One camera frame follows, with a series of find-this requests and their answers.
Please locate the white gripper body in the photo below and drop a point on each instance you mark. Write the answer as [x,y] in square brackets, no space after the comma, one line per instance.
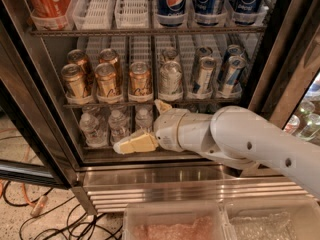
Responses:
[167,130]

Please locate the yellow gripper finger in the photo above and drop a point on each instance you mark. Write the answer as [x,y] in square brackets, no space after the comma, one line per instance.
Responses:
[138,142]
[162,106]

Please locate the orange can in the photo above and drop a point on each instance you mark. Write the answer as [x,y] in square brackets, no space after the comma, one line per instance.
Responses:
[106,77]
[75,81]
[140,79]
[111,56]
[80,58]

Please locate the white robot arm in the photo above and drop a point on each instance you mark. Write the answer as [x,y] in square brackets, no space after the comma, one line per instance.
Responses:
[233,136]

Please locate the water bottle middle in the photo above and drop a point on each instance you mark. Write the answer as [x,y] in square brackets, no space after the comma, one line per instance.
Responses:
[119,125]

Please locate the water bottle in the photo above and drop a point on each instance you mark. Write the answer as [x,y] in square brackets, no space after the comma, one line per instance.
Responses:
[119,125]
[144,120]
[94,132]

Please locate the silver can front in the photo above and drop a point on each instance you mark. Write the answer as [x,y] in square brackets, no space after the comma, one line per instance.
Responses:
[170,78]

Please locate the silver can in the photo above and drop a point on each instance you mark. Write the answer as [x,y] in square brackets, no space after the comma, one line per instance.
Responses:
[169,54]
[170,78]

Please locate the silver can back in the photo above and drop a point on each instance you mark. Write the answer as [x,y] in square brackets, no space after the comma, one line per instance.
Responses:
[169,54]

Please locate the blue white slim can front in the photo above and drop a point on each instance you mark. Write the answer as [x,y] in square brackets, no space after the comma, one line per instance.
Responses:
[203,76]

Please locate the blue white slim can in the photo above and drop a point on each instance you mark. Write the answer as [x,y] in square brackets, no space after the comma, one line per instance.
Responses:
[201,52]
[203,76]

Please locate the blue white slim can back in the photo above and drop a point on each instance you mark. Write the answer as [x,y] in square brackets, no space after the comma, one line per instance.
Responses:
[201,52]

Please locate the blue white can right front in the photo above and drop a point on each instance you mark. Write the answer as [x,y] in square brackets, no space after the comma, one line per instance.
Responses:
[230,74]

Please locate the blue white can right back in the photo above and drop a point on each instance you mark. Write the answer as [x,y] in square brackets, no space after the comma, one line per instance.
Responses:
[233,50]

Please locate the open fridge door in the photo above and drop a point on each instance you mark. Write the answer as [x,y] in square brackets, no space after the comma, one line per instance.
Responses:
[26,100]

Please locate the water bottle right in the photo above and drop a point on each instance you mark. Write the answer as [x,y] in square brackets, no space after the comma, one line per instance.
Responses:
[144,120]

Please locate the water bottle left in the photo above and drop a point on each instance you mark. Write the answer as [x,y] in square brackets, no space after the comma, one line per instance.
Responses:
[94,132]

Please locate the clear bin pink contents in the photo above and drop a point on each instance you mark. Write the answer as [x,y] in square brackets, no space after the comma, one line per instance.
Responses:
[176,220]

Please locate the clear bin right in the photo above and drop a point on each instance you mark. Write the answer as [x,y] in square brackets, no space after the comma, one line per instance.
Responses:
[279,218]

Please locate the middle wire shelf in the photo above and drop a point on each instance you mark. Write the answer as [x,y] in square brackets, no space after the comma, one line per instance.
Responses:
[152,102]

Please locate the wire shelf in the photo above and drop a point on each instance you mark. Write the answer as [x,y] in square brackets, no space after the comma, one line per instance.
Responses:
[152,102]
[148,32]

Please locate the top wire shelf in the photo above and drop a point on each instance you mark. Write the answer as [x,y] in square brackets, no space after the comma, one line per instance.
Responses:
[148,32]

